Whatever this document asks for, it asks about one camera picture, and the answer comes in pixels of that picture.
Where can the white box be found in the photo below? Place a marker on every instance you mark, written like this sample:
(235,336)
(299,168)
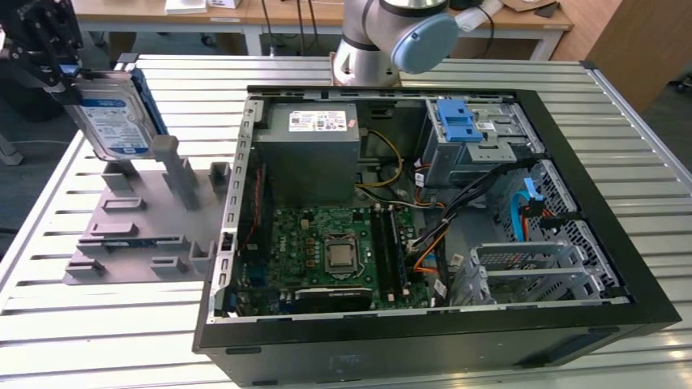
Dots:
(224,3)
(187,8)

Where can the black graphics card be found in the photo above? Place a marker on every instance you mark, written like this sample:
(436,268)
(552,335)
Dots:
(332,297)

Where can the black PC case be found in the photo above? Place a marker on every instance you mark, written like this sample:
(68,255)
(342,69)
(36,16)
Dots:
(379,356)

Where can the white plastic pipe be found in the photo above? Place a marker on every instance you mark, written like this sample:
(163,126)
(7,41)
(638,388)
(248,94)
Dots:
(479,14)

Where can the metal disk bay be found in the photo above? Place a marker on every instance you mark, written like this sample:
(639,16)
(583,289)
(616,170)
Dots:
(540,275)

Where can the silver CPU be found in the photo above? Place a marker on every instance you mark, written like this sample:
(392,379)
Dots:
(340,256)

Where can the green motherboard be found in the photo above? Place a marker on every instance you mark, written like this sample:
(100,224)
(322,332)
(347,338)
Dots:
(303,227)

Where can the hard disk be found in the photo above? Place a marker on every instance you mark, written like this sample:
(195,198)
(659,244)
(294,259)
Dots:
(116,121)

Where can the grey parts rack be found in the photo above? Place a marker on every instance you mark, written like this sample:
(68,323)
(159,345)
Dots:
(156,227)

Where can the blue plastic drive latch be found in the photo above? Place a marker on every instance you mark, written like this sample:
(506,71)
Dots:
(459,121)

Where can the wooden desk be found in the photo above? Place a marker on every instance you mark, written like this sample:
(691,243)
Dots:
(135,18)

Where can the brown cardboard piece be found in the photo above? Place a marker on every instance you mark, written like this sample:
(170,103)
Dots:
(527,5)

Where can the metal optical drive cage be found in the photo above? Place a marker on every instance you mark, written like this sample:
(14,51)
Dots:
(448,162)

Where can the grey power supply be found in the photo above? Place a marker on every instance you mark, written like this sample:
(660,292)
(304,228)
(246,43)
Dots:
(308,170)

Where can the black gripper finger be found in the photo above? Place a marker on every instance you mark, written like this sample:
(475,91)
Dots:
(38,69)

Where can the grey table foot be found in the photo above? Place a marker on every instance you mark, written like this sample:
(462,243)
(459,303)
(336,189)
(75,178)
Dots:
(11,156)

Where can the black case fan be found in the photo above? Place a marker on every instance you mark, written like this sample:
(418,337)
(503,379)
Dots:
(266,239)

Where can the RAM stick with blue label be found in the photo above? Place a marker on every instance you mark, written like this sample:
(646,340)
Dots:
(130,243)

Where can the wooden cabinet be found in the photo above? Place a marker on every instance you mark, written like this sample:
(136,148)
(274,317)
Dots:
(638,48)

